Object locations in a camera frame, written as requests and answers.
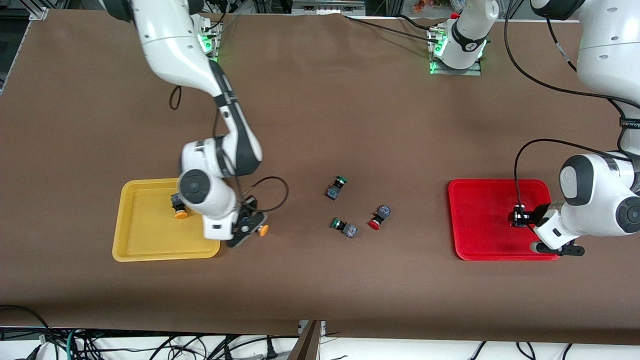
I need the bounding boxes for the red push button switch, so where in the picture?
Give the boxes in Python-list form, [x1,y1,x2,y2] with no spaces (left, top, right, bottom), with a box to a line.
[508,202,527,229]
[367,204,392,231]

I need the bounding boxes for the black cable under table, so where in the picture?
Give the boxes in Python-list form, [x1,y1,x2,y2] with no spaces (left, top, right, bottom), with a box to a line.
[0,304,52,360]

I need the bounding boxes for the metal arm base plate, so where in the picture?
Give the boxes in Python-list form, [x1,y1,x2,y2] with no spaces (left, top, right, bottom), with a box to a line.
[427,27,483,77]
[199,15,223,64]

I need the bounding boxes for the aluminium frame bar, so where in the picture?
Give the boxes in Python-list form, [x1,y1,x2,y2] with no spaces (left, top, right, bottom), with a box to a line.
[291,0,366,16]

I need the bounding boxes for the black base supply cable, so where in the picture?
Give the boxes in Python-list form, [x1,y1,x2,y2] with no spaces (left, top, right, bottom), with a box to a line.
[342,14,441,43]

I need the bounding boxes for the green cable under table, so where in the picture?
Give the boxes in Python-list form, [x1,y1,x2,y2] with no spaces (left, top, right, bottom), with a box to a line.
[64,327,82,360]

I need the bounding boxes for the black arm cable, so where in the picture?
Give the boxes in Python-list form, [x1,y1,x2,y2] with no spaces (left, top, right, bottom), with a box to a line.
[169,85,290,214]
[502,0,640,216]

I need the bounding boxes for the green push button switch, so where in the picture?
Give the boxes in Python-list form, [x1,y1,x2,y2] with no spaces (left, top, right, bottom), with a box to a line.
[330,217,359,239]
[325,176,349,201]

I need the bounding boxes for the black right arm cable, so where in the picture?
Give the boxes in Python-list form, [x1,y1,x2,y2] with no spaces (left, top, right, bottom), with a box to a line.
[169,85,290,214]

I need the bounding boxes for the brown table cover sheet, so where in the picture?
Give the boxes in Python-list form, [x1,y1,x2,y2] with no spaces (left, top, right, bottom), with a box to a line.
[0,9,640,346]

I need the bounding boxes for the yellow plastic tray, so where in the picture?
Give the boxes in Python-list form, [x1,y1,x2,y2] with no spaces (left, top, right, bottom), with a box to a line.
[111,178,222,263]

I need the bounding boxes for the red plastic tray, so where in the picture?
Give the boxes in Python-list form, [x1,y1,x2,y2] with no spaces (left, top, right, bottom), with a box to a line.
[447,178,562,262]

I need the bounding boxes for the brown wooden beam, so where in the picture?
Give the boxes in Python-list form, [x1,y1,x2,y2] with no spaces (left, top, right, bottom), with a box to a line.
[287,321,322,360]

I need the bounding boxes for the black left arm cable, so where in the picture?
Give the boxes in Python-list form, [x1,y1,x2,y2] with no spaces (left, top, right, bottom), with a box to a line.
[502,0,640,216]

